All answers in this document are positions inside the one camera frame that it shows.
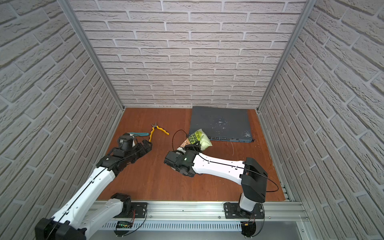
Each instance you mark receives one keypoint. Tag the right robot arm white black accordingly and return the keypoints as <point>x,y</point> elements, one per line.
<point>248,173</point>

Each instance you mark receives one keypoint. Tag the aluminium frame post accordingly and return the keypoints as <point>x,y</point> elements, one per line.
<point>80,32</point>
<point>309,5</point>

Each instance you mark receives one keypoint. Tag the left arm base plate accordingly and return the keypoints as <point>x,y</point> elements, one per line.
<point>137,210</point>

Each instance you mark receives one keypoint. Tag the right aluminium frame post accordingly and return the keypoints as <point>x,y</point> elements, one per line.
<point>309,5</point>

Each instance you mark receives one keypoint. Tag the green oats bag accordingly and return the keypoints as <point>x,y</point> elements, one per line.
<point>199,138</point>

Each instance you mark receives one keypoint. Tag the dark grey network switch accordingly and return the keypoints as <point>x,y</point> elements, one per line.
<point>220,124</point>

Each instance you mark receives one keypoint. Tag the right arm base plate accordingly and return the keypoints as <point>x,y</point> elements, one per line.
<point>233,211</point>

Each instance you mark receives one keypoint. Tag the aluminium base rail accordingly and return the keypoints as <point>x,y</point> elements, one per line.
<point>177,211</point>

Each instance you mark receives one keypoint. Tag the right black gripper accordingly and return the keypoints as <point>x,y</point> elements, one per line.
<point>186,151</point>

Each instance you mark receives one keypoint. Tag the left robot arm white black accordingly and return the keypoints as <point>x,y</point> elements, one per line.
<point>107,169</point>

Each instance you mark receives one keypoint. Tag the controller board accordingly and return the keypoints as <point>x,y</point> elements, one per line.
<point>248,229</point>
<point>123,228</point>

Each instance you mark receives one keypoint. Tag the teal handled tool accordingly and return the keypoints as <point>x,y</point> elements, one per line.
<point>139,134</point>

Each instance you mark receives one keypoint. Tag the left controller board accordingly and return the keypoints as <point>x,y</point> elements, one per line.
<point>123,228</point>

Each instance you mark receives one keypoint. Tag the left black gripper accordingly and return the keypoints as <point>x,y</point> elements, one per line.
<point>142,147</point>

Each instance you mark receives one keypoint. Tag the left aluminium frame post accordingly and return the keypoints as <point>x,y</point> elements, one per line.
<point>80,32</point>

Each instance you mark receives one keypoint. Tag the right controller board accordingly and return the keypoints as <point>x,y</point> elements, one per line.
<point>248,229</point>

